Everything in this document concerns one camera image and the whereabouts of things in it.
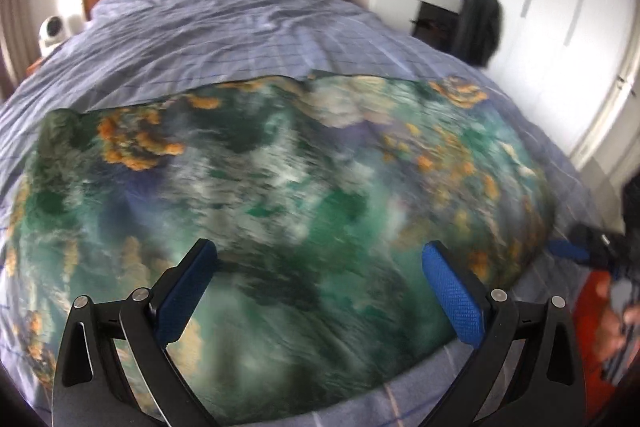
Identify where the red cloth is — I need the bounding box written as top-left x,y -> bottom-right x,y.
572,269 -> 640,408

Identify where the brown curtain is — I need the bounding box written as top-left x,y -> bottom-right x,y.
0,0 -> 41,102

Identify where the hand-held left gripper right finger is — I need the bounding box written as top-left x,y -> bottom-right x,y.
421,241 -> 587,427

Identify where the blue checked duvet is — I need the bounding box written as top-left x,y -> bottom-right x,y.
0,0 -> 608,427

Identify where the green landscape print garment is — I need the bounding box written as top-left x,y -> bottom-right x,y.
7,74 -> 558,427

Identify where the white wardrobe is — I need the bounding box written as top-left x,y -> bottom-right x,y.
460,0 -> 640,168

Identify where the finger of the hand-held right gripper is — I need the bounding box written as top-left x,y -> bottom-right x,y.
547,238 -> 592,264

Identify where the dark jacket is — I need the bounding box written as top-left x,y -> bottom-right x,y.
452,0 -> 503,68

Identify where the white desk fan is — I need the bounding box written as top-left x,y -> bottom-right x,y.
39,14 -> 68,55

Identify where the person's right hand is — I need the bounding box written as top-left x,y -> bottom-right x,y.
594,278 -> 640,360

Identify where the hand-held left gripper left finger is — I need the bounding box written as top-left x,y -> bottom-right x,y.
50,238 -> 219,427

